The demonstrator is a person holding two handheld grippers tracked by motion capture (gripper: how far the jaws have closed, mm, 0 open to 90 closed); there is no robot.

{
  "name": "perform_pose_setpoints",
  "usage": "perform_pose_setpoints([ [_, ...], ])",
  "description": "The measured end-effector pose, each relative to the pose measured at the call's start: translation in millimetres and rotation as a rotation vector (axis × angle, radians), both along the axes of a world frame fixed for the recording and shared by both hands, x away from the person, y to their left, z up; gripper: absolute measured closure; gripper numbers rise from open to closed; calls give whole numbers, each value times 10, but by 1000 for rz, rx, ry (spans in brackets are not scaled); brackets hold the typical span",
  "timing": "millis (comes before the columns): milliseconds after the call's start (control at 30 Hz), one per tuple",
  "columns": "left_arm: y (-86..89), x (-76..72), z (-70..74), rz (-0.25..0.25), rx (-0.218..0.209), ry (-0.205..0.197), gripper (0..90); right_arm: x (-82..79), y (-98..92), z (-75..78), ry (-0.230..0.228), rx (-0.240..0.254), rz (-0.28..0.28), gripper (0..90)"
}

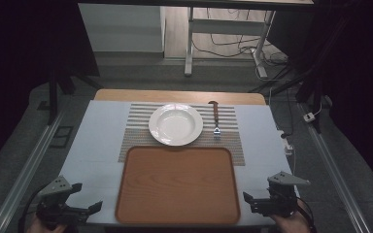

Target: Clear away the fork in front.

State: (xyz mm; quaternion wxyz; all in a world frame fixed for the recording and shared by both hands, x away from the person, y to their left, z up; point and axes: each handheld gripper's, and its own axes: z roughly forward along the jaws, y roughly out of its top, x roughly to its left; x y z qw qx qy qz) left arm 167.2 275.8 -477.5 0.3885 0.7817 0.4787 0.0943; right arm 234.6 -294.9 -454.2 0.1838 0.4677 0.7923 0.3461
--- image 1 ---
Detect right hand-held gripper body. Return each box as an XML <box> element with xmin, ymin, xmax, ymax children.
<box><xmin>252</xmin><ymin>171</ymin><xmax>311</xmax><ymax>218</ymax></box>

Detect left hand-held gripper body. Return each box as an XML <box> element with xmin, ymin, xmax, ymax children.
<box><xmin>36</xmin><ymin>175</ymin><xmax>91</xmax><ymax>227</ymax></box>

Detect person's right hand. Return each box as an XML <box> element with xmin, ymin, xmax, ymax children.
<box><xmin>269</xmin><ymin>211</ymin><xmax>313</xmax><ymax>233</ymax></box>

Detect person's left hand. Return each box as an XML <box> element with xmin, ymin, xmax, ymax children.
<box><xmin>26</xmin><ymin>215</ymin><xmax>68</xmax><ymax>233</ymax></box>

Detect pale blue table cover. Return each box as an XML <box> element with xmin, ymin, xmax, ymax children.
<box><xmin>58</xmin><ymin>99</ymin><xmax>301</xmax><ymax>228</ymax></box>

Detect striped woven placemat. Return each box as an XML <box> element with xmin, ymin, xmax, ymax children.
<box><xmin>118</xmin><ymin>102</ymin><xmax>247</xmax><ymax>167</ymax></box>

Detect brown wooden tray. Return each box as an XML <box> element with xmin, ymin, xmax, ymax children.
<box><xmin>114</xmin><ymin>146</ymin><xmax>242</xmax><ymax>226</ymax></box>

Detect white round plate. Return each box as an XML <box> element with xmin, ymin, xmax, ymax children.
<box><xmin>148</xmin><ymin>102</ymin><xmax>204</xmax><ymax>147</ymax></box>

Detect black tripod stand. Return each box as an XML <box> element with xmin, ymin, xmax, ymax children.
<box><xmin>248</xmin><ymin>18</ymin><xmax>329</xmax><ymax>134</ymax></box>

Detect white power strip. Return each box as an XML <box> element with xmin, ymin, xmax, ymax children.
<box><xmin>251</xmin><ymin>48</ymin><xmax>270</xmax><ymax>80</ymax></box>

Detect white cabinet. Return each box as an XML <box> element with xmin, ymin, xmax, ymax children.
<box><xmin>78</xmin><ymin>3</ymin><xmax>166</xmax><ymax>53</ymax></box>

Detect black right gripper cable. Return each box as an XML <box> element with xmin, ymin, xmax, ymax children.
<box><xmin>294</xmin><ymin>196</ymin><xmax>318</xmax><ymax>233</ymax></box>

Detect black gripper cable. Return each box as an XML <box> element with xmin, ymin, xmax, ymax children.
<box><xmin>294</xmin><ymin>196</ymin><xmax>318</xmax><ymax>233</ymax></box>
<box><xmin>17</xmin><ymin>188</ymin><xmax>45</xmax><ymax>233</ymax></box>

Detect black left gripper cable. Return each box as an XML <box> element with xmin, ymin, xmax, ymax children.
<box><xmin>17</xmin><ymin>188</ymin><xmax>45</xmax><ymax>233</ymax></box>

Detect aluminium floor rail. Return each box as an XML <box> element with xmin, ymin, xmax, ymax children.
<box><xmin>296</xmin><ymin>102</ymin><xmax>372</xmax><ymax>233</ymax></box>
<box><xmin>0</xmin><ymin>109</ymin><xmax>66</xmax><ymax>233</ymax></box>

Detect white plug with cable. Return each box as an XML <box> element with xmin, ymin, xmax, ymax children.
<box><xmin>277</xmin><ymin>129</ymin><xmax>297</xmax><ymax>176</ymax></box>

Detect black rectangular floor frame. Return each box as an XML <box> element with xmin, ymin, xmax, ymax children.
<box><xmin>50</xmin><ymin>125</ymin><xmax>74</xmax><ymax>150</ymax></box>

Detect fork with brown handle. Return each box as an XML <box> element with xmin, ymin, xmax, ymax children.
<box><xmin>207</xmin><ymin>100</ymin><xmax>222</xmax><ymax>141</ymax></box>

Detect black floor cables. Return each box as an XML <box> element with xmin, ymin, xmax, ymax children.
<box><xmin>192</xmin><ymin>8</ymin><xmax>292</xmax><ymax>71</ymax></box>

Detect white metal desk frame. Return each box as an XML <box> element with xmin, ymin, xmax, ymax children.
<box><xmin>184</xmin><ymin>6</ymin><xmax>277</xmax><ymax>80</ymax></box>

